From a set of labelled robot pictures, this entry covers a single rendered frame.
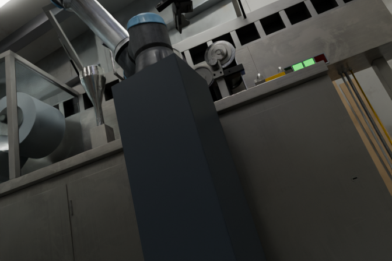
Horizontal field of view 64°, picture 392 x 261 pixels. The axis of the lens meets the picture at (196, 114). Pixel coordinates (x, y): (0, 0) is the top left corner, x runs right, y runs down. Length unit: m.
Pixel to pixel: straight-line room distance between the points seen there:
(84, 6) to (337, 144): 0.94
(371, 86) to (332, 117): 3.36
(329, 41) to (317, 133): 0.91
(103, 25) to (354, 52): 1.28
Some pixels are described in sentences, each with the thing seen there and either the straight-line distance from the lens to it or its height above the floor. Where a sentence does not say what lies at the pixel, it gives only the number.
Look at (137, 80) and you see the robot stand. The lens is 0.82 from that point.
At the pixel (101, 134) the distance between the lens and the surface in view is 1.68.
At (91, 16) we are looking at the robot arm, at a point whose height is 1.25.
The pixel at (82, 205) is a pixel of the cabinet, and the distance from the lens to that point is 1.26.
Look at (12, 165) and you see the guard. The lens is 1.56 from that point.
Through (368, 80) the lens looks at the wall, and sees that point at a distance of 4.46.
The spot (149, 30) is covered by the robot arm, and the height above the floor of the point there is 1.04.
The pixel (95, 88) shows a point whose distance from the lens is 1.81.
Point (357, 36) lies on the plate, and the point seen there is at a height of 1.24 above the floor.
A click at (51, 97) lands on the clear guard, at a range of 1.97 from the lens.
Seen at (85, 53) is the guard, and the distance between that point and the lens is 2.20.
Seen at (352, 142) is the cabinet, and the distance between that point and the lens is 1.07.
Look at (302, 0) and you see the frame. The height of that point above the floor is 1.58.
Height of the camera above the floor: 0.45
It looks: 23 degrees up
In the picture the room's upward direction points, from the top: 17 degrees counter-clockwise
